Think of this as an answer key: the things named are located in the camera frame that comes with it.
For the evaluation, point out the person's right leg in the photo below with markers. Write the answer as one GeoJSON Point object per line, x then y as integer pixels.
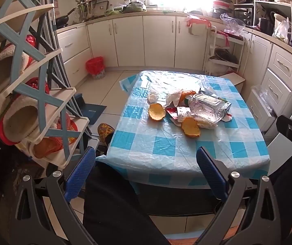
{"type": "Point", "coordinates": [289, 191]}

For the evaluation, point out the grey metal folding frame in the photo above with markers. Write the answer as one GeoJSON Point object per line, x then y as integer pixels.
{"type": "Point", "coordinates": [56, 43]}

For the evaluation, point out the red and white wrapper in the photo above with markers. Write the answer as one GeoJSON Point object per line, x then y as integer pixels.
{"type": "Point", "coordinates": [176, 114]}

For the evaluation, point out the black frying pan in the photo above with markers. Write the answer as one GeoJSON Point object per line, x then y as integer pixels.
{"type": "Point", "coordinates": [61, 20]}

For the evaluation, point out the grey fuzzy slipper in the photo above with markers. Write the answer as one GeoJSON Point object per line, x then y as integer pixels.
{"type": "Point", "coordinates": [0, 71]}
{"type": "Point", "coordinates": [21, 117]}

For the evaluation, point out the white hanging bin red bag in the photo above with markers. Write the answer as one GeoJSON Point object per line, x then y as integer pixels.
{"type": "Point", "coordinates": [198, 26]}

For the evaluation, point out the orange slipper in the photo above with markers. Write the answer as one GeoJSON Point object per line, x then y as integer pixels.
{"type": "Point", "coordinates": [47, 145]}

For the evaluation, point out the white corner drawer cabinet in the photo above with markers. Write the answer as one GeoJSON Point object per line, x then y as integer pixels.
{"type": "Point", "coordinates": [271, 63]}

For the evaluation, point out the toaster oven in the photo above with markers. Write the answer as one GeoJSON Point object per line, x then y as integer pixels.
{"type": "Point", "coordinates": [243, 15]}

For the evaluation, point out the person's leg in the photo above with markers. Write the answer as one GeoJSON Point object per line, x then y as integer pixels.
{"type": "Point", "coordinates": [110, 209]}
{"type": "Point", "coordinates": [289, 191]}

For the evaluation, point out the white base cabinet with drawers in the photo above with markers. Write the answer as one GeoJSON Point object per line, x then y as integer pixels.
{"type": "Point", "coordinates": [72, 53]}

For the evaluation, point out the stack of dishes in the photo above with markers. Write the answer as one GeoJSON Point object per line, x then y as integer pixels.
{"type": "Point", "coordinates": [222, 5]}

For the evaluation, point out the clear plastic bag liner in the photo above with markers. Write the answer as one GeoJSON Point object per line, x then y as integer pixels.
{"type": "Point", "coordinates": [263, 97]}

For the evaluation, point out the white board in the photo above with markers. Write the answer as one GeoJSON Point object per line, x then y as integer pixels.
{"type": "Point", "coordinates": [234, 80]}

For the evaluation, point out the person's left leg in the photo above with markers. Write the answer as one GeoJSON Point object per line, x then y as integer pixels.
{"type": "Point", "coordinates": [110, 209]}

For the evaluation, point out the dark blue dustpan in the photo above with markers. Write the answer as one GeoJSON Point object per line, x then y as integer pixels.
{"type": "Point", "coordinates": [91, 111]}

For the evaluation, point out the bag of green vegetables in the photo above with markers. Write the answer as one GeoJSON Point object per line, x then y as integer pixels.
{"type": "Point", "coordinates": [130, 7]}

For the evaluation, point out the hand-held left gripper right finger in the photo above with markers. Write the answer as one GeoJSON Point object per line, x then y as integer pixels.
{"type": "Point", "coordinates": [211, 176]}

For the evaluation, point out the pale peel piece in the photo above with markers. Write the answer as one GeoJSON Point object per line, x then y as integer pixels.
{"type": "Point", "coordinates": [206, 123]}

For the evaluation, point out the white and blue shoe rack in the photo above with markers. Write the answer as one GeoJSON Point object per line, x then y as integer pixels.
{"type": "Point", "coordinates": [44, 99]}

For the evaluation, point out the orange peel half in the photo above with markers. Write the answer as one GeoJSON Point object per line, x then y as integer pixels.
{"type": "Point", "coordinates": [190, 127]}
{"type": "Point", "coordinates": [156, 112]}

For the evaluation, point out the red trash bin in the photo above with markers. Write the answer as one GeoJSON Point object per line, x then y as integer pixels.
{"type": "Point", "coordinates": [95, 67]}

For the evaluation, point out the white rolling cart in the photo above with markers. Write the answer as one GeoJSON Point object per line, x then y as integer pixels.
{"type": "Point", "coordinates": [212, 63]}

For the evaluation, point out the white shelf rack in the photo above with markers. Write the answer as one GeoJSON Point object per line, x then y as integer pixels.
{"type": "Point", "coordinates": [255, 3]}

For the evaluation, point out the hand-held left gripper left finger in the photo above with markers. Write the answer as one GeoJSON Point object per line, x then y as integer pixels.
{"type": "Point", "coordinates": [81, 174]}

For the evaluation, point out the orange peel piece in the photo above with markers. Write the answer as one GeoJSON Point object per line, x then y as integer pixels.
{"type": "Point", "coordinates": [188, 94]}

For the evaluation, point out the white drawer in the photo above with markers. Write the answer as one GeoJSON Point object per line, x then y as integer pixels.
{"type": "Point", "coordinates": [258, 114]}

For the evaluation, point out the crumpled clear plastic bag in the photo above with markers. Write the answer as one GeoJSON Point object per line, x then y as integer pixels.
{"type": "Point", "coordinates": [232, 24]}

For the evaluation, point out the utensil rack with utensils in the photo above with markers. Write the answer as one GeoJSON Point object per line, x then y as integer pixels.
{"type": "Point", "coordinates": [89, 5]}

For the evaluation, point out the clear plastic bottle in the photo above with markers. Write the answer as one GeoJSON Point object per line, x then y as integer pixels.
{"type": "Point", "coordinates": [206, 108]}

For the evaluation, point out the plastic bag with greens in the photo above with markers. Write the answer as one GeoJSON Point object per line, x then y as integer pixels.
{"type": "Point", "coordinates": [281, 32]}

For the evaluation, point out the white kettle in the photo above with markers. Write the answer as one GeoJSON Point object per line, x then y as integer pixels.
{"type": "Point", "coordinates": [278, 17]}

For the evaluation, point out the red patterned slipper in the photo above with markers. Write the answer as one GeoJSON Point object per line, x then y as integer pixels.
{"type": "Point", "coordinates": [35, 84]}

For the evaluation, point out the white base cabinet with doors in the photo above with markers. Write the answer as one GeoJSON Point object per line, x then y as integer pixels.
{"type": "Point", "coordinates": [141, 40]}

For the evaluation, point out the small crumpled white tissue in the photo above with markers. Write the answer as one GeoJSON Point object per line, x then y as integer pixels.
{"type": "Point", "coordinates": [152, 96]}

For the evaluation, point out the table with blue checked cloth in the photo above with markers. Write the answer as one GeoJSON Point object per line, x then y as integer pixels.
{"type": "Point", "coordinates": [166, 153]}

